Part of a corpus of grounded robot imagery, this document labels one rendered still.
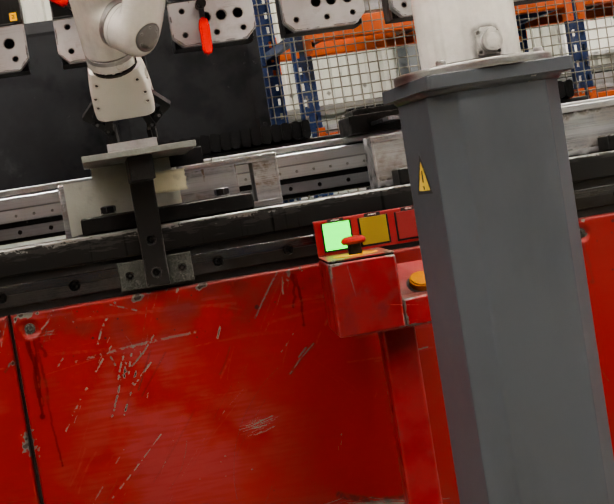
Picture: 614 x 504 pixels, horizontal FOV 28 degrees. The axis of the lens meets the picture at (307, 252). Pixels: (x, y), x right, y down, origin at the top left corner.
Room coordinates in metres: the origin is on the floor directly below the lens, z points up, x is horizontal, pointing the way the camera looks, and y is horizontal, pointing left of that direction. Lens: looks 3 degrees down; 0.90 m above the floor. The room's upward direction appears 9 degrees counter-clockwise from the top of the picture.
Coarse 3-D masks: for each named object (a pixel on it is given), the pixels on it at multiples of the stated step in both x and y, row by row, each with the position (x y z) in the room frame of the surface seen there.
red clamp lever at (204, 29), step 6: (198, 0) 2.19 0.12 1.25; (204, 0) 2.19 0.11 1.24; (198, 6) 2.19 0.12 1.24; (204, 6) 2.19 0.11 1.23; (204, 12) 2.20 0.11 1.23; (204, 18) 2.19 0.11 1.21; (198, 24) 2.21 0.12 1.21; (204, 24) 2.19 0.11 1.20; (204, 30) 2.19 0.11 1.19; (204, 36) 2.19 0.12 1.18; (210, 36) 2.20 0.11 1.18; (204, 42) 2.19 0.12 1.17; (210, 42) 2.20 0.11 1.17; (204, 48) 2.20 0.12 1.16; (210, 48) 2.19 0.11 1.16
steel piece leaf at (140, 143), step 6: (150, 138) 2.12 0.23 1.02; (156, 138) 2.12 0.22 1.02; (108, 144) 2.12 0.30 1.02; (114, 144) 2.12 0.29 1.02; (120, 144) 2.12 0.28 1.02; (126, 144) 2.12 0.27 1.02; (132, 144) 2.12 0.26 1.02; (138, 144) 2.12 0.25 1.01; (144, 144) 2.12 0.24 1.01; (150, 144) 2.12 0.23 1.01; (156, 144) 2.12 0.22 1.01; (108, 150) 2.12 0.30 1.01; (114, 150) 2.12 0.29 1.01; (120, 150) 2.12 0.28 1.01
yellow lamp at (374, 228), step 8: (376, 216) 2.08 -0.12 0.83; (384, 216) 2.08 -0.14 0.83; (360, 224) 2.08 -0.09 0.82; (368, 224) 2.08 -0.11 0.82; (376, 224) 2.08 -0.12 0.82; (384, 224) 2.08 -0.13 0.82; (368, 232) 2.08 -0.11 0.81; (376, 232) 2.08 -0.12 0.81; (384, 232) 2.08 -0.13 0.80; (368, 240) 2.08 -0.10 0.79; (376, 240) 2.08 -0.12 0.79; (384, 240) 2.08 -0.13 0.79
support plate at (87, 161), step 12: (168, 144) 1.98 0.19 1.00; (180, 144) 1.98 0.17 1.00; (192, 144) 1.99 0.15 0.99; (84, 156) 1.96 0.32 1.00; (96, 156) 1.96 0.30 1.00; (108, 156) 1.96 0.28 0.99; (120, 156) 1.97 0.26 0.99; (156, 156) 2.15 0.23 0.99; (168, 156) 2.23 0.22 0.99; (84, 168) 2.17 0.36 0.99
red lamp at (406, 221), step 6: (408, 210) 2.08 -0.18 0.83; (396, 216) 2.08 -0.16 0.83; (402, 216) 2.08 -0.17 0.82; (408, 216) 2.08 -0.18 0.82; (414, 216) 2.08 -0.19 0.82; (402, 222) 2.08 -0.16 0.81; (408, 222) 2.08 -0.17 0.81; (414, 222) 2.08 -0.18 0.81; (402, 228) 2.08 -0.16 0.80; (408, 228) 2.08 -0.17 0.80; (414, 228) 2.08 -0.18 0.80; (402, 234) 2.08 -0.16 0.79; (408, 234) 2.08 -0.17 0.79; (414, 234) 2.08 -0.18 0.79
